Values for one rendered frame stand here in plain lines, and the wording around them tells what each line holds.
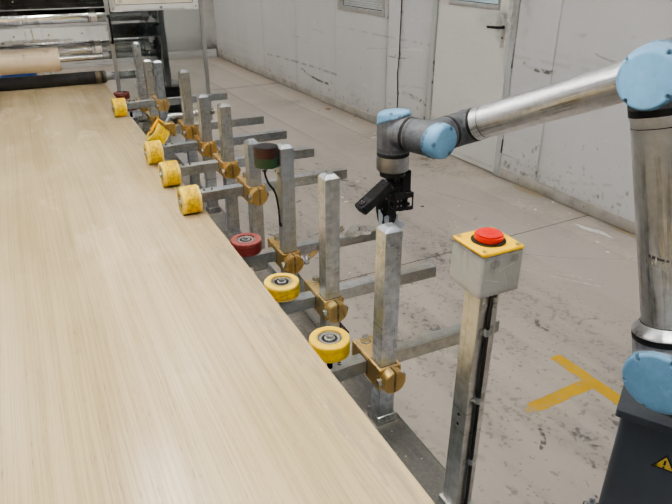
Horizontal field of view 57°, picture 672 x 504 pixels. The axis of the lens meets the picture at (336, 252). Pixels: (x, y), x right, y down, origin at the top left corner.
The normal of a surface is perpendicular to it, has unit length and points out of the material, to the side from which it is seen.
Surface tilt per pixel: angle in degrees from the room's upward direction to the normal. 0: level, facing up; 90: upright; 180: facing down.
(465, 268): 90
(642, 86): 83
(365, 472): 0
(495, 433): 0
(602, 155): 90
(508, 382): 0
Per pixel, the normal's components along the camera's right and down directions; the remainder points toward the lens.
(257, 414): 0.00, -0.90
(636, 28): -0.88, 0.22
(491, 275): 0.44, 0.40
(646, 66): -0.73, 0.18
